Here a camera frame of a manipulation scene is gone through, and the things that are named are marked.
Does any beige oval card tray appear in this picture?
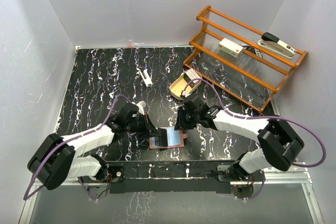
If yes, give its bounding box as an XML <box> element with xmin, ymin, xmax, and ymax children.
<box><xmin>170</xmin><ymin>72</ymin><xmax>201</xmax><ymax>101</ymax></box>

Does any stack of credit cards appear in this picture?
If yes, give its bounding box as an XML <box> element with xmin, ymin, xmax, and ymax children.
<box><xmin>183</xmin><ymin>69</ymin><xmax>202</xmax><ymax>86</ymax></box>

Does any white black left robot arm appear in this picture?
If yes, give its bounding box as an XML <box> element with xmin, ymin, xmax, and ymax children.
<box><xmin>27</xmin><ymin>103</ymin><xmax>161</xmax><ymax>190</ymax></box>

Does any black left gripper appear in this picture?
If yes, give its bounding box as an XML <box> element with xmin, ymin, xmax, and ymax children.
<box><xmin>125</xmin><ymin>112</ymin><xmax>161</xmax><ymax>139</ymax></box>

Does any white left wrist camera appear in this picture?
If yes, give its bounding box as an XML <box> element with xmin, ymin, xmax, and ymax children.
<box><xmin>136</xmin><ymin>101</ymin><xmax>146</xmax><ymax>115</ymax></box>

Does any white staple remover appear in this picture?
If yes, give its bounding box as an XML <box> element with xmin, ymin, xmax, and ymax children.
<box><xmin>137</xmin><ymin>69</ymin><xmax>153</xmax><ymax>88</ymax></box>

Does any orange wooden shelf rack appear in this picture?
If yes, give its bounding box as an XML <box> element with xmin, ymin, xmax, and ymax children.
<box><xmin>183</xmin><ymin>5</ymin><xmax>308</xmax><ymax>113</ymax></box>

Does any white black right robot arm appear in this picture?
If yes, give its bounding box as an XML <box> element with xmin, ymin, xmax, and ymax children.
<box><xmin>174</xmin><ymin>94</ymin><xmax>304</xmax><ymax>180</ymax></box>

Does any black beige stapler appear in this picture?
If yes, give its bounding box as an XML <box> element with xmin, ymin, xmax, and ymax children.
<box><xmin>258</xmin><ymin>32</ymin><xmax>297</xmax><ymax>59</ymax></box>

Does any white red staples box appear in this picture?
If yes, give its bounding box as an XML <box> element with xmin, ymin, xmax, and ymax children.
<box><xmin>218</xmin><ymin>38</ymin><xmax>244</xmax><ymax>58</ymax></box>

